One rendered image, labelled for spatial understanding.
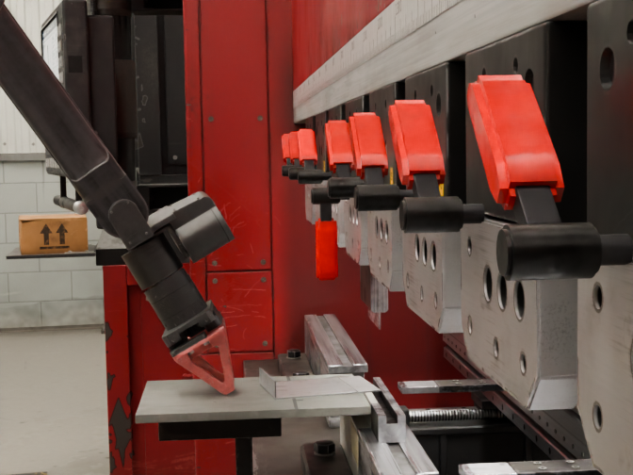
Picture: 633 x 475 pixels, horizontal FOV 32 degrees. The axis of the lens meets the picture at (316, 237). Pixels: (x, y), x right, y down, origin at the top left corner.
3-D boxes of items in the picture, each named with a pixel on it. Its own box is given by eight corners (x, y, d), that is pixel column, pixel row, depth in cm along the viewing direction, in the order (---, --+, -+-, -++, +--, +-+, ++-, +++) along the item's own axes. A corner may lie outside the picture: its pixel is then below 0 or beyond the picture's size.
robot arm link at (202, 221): (95, 196, 131) (103, 210, 123) (178, 148, 132) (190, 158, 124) (146, 277, 135) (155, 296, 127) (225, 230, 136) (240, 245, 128)
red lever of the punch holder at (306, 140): (294, 125, 140) (299, 176, 133) (325, 125, 140) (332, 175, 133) (293, 137, 141) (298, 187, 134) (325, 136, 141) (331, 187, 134)
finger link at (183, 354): (253, 369, 134) (214, 305, 133) (255, 381, 127) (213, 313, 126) (205, 399, 134) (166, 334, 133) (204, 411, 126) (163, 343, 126)
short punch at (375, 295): (361, 317, 136) (359, 240, 135) (376, 316, 136) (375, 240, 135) (371, 330, 126) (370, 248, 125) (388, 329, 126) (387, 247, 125)
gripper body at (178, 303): (219, 311, 136) (187, 261, 135) (218, 322, 126) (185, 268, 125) (173, 338, 136) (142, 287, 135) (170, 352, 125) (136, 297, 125)
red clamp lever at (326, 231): (312, 279, 115) (310, 187, 114) (350, 278, 115) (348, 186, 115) (313, 281, 113) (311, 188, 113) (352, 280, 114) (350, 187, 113)
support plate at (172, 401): (147, 388, 138) (147, 381, 138) (352, 381, 140) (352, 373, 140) (135, 423, 120) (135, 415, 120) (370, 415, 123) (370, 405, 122)
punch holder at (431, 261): (402, 303, 80) (399, 77, 79) (516, 300, 81) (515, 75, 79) (443, 338, 65) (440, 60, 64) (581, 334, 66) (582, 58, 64)
